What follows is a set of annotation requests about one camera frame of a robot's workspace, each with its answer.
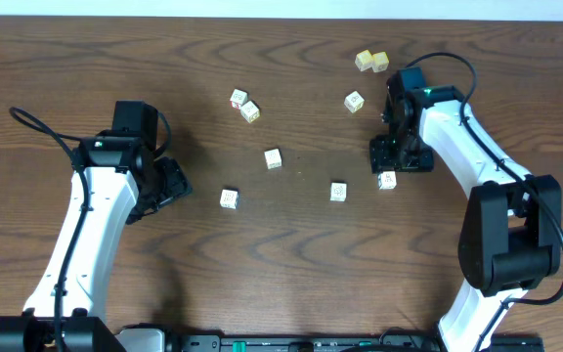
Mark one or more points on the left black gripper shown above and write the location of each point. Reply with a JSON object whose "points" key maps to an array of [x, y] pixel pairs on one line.
{"points": [[172, 182]]}

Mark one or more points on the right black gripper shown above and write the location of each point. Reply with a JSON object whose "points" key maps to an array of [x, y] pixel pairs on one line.
{"points": [[381, 157]]}

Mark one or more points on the white block with bug drawing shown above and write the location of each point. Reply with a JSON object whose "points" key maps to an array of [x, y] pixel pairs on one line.
{"points": [[387, 180]]}

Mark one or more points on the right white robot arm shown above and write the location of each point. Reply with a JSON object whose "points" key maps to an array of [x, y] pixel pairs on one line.
{"points": [[511, 237]]}

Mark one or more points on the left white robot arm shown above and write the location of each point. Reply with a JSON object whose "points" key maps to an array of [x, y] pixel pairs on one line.
{"points": [[117, 182]]}

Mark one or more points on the cream block near top centre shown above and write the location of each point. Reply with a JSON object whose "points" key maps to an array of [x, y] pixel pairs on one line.
{"points": [[354, 101]]}

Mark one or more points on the yellow block right of pair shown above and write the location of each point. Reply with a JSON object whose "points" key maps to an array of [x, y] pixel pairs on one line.
{"points": [[380, 62]]}

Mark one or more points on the yellow block of pair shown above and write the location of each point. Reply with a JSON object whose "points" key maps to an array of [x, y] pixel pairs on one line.
{"points": [[364, 60], [380, 62]]}

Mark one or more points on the yellow block left of pair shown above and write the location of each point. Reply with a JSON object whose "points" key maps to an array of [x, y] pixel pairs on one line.
{"points": [[364, 60]]}

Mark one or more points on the white block with yellow side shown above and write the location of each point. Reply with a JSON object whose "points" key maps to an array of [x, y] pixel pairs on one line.
{"points": [[249, 111]]}

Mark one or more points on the white block with red side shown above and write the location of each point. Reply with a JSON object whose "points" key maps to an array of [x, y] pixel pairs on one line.
{"points": [[238, 99]]}

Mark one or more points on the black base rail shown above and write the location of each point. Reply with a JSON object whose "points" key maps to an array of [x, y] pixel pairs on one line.
{"points": [[311, 343]]}

